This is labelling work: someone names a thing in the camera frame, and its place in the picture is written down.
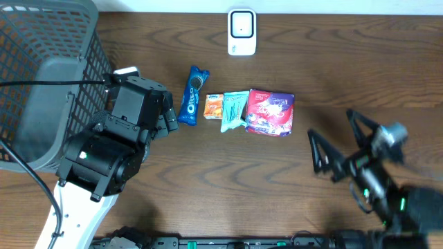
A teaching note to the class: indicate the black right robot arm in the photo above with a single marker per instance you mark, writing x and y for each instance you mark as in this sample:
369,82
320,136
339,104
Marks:
408,213

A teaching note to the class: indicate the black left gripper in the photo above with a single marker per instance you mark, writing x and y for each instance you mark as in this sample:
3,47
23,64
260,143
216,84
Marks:
166,113

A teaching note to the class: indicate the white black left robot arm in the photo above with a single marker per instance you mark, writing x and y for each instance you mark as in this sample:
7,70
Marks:
98,162

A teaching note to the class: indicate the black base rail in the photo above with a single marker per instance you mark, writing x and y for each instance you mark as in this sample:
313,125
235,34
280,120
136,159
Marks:
225,242

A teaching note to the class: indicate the blue Oreo cookie pack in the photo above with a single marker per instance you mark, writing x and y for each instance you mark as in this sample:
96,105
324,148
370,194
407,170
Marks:
190,100

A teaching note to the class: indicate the teal green snack packet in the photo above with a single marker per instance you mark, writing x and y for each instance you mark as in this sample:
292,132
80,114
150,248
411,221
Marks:
233,106

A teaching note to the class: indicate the grey plastic mesh basket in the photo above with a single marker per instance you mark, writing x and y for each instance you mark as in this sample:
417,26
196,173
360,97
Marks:
52,63

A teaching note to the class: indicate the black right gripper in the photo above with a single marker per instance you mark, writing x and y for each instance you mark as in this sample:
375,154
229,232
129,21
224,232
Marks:
354,164

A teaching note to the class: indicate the small orange snack box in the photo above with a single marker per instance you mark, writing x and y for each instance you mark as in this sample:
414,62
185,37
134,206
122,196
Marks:
214,106

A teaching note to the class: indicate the red purple snack packet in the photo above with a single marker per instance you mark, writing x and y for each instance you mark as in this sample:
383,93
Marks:
269,113

